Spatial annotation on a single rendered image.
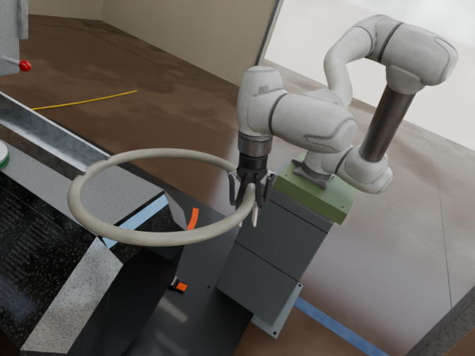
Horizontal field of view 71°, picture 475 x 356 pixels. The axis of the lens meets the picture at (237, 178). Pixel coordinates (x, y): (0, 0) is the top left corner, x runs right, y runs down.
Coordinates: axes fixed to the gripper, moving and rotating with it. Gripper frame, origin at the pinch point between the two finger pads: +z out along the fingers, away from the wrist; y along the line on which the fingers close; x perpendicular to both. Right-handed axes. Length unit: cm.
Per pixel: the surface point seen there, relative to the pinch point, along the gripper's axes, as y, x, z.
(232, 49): -70, -533, 31
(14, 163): 74, -32, -1
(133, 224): 34.7, -13.9, 12.4
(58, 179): 60, -28, 3
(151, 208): 29.5, -23.2, 12.5
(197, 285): 11, -65, 97
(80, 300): 48, 6, 24
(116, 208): 40.1, -17.2, 8.3
